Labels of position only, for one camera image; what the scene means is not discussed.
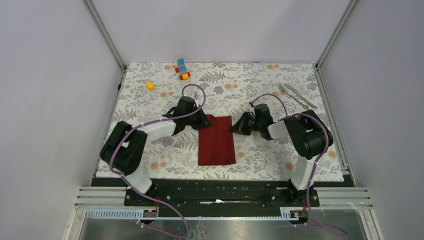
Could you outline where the left aluminium frame post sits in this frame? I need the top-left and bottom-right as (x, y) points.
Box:
(82, 0), (127, 71)

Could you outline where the yellow toy block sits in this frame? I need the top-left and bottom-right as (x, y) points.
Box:
(145, 82), (155, 91)

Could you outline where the floral patterned tablecloth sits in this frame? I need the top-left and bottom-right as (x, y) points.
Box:
(110, 63), (329, 181)

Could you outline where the aluminium frame post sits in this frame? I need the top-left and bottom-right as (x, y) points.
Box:
(82, 0), (127, 71)
(315, 0), (359, 70)

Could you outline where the slotted cable duct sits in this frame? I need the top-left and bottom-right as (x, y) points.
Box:
(86, 208), (300, 222)

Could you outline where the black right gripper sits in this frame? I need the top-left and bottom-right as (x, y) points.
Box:
(228, 111), (262, 136)

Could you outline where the right aluminium frame post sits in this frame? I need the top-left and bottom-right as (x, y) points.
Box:
(315, 0), (359, 70)

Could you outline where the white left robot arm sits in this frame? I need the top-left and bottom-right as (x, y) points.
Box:
(99, 96), (213, 206)

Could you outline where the red cloth napkin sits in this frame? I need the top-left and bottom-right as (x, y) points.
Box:
(198, 114), (236, 166)

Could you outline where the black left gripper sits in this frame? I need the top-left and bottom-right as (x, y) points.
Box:
(184, 104), (213, 130)

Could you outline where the silver table knife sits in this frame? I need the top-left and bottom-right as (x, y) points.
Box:
(283, 83), (318, 110)

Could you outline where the silver fork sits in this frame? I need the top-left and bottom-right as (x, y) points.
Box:
(278, 83), (309, 110)

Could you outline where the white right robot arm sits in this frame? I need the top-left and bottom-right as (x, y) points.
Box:
(229, 103), (334, 206)

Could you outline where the blue orange toy car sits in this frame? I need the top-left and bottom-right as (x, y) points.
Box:
(174, 58), (191, 80)

